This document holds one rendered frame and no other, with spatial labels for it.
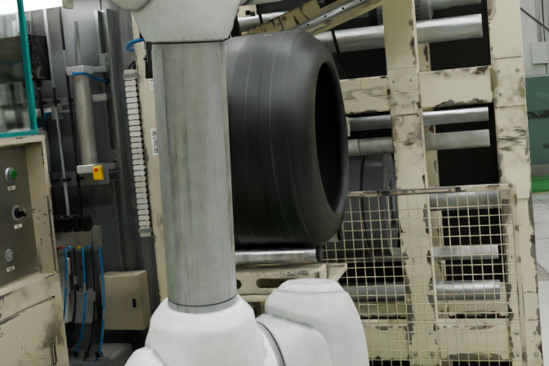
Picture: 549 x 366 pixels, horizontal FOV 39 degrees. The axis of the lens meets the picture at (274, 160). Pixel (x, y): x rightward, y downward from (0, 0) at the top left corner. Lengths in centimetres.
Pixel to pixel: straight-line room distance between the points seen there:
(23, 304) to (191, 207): 103
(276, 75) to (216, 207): 86
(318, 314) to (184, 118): 37
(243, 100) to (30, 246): 70
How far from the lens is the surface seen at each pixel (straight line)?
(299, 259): 199
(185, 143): 103
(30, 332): 204
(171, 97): 103
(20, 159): 210
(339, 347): 120
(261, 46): 197
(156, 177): 217
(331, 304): 120
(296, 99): 185
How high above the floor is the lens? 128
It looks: 4 degrees down
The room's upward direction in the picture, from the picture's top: 5 degrees counter-clockwise
